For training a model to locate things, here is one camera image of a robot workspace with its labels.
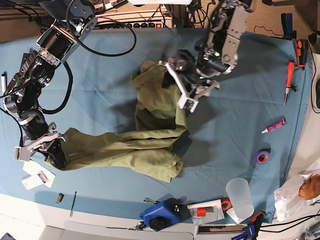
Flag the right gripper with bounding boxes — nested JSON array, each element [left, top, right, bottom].
[[13, 121, 68, 170]]

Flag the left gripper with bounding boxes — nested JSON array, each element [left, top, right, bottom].
[[158, 49, 220, 113]]

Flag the olive green t-shirt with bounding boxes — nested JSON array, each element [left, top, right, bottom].
[[60, 60, 187, 183]]

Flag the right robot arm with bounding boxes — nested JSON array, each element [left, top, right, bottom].
[[1, 0, 97, 170]]

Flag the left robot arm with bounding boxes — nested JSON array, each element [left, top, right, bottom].
[[159, 0, 256, 113]]

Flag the white paper cards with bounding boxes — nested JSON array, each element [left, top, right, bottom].
[[21, 160, 56, 190]]

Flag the small green battery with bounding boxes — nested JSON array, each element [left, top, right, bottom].
[[56, 193, 64, 203]]

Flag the black tweezers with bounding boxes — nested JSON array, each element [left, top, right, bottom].
[[69, 191, 77, 218]]

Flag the blue table cloth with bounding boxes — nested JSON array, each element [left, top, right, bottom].
[[0, 28, 313, 223]]

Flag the white black marker pen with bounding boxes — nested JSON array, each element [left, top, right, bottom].
[[0, 72, 7, 95]]

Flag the orange screwdriver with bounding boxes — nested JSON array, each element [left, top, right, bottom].
[[284, 60, 295, 105]]

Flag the pink glue tube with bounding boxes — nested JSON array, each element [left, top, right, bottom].
[[261, 118, 286, 134]]

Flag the orange black tool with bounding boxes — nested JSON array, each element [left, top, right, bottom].
[[292, 39, 309, 70]]

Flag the purple tape roll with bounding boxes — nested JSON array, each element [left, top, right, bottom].
[[254, 148, 271, 165]]

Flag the blue plastic box device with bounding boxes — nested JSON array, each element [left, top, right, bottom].
[[137, 197, 186, 232]]

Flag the translucent plastic cup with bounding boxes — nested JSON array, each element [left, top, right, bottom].
[[225, 177, 255, 220]]

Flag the orange tape roll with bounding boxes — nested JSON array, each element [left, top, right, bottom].
[[220, 197, 232, 211]]

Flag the white plastic bag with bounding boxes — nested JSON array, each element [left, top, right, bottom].
[[274, 159, 320, 222]]

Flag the blue clamp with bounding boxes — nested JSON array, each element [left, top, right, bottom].
[[231, 211, 265, 240]]

